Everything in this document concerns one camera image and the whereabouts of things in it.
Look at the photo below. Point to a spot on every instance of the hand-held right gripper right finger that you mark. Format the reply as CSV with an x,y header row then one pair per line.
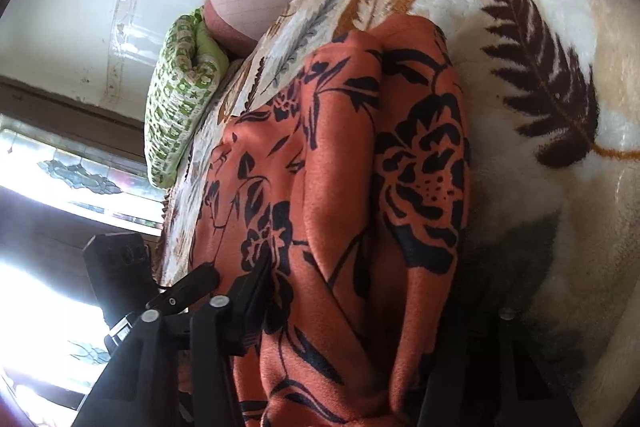
x,y
510,357

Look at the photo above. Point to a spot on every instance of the green patterned pillow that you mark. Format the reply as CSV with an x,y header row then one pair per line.
x,y
175,107

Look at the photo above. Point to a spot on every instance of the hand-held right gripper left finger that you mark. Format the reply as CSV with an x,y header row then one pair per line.
x,y
250,307

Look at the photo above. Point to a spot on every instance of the leaf print fleece blanket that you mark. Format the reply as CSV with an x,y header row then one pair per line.
x,y
525,7

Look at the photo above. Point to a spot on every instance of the orange floral garment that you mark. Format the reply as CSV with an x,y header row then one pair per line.
x,y
340,157

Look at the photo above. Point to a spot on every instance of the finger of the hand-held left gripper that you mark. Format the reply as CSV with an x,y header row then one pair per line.
x,y
192,287

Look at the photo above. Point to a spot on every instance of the window with patterned glass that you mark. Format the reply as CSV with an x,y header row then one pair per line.
x,y
60,187

